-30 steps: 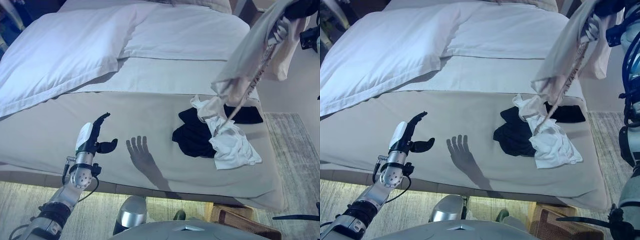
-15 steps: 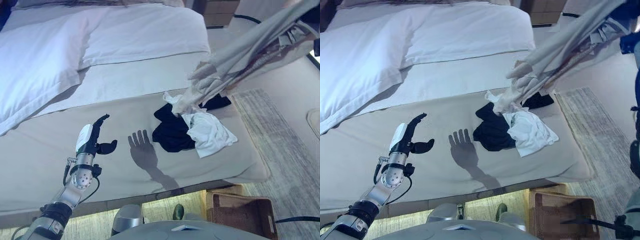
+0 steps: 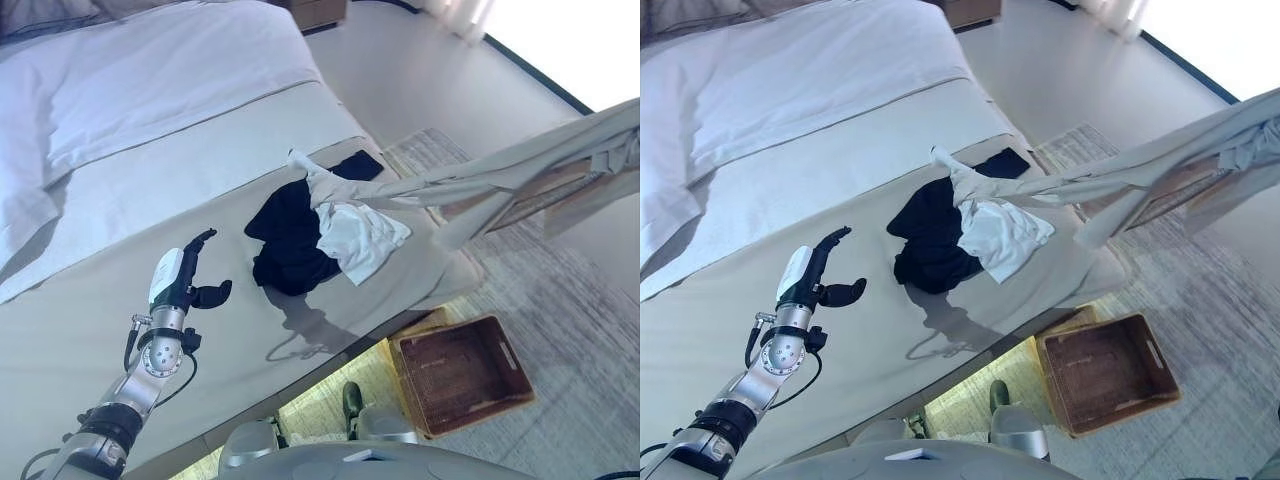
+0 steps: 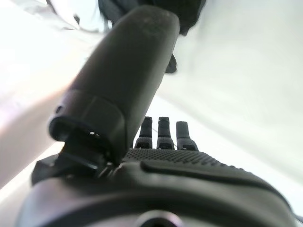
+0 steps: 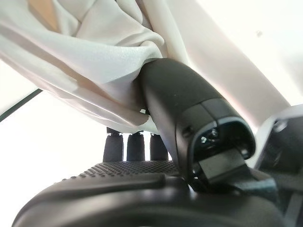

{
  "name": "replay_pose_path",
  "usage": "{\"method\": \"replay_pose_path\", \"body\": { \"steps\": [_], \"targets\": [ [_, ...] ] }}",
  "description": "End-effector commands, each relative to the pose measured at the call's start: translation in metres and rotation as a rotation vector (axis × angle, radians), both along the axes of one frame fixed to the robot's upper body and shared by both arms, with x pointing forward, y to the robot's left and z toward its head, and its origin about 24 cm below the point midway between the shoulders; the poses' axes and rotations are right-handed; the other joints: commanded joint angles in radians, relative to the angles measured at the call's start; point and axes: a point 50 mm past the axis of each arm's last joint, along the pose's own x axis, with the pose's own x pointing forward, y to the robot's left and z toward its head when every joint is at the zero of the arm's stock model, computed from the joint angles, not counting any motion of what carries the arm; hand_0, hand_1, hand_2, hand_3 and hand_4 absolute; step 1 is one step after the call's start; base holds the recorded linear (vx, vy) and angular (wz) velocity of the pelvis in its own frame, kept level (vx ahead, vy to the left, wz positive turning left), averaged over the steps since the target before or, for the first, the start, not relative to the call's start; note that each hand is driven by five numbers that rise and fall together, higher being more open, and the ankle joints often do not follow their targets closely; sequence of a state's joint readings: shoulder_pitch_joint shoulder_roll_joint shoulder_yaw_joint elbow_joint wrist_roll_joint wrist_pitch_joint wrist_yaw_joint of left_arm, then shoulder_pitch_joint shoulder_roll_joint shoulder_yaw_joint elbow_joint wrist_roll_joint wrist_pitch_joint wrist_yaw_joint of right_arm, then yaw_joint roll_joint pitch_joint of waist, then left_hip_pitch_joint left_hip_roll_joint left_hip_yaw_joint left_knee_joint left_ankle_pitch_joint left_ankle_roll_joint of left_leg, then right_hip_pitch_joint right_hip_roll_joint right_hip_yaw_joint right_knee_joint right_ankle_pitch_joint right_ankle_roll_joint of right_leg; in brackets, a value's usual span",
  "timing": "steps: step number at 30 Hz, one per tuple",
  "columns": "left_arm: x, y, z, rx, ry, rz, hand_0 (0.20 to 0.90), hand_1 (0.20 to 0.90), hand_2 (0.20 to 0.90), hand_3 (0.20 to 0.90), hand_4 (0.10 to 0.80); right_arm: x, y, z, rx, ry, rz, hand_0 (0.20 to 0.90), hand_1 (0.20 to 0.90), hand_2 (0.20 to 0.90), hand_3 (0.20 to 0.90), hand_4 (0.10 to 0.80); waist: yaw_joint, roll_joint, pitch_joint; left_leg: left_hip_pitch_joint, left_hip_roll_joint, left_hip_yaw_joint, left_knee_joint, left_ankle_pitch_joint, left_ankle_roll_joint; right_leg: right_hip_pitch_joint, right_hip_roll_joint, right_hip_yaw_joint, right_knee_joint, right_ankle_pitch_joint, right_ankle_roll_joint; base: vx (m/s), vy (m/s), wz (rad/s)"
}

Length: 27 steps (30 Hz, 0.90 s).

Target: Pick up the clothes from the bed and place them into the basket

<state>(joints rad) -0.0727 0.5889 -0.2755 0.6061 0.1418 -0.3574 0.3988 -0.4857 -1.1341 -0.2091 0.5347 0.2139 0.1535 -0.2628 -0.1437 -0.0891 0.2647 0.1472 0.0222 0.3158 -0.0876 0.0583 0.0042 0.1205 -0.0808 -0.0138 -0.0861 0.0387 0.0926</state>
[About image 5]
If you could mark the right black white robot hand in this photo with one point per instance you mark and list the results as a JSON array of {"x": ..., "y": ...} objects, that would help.
[{"x": 180, "y": 94}]

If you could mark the beige garment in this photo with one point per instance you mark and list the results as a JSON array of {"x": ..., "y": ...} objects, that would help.
[{"x": 99, "y": 54}]

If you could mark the black window floor strip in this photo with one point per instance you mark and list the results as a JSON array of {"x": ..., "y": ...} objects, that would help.
[{"x": 21, "y": 102}]

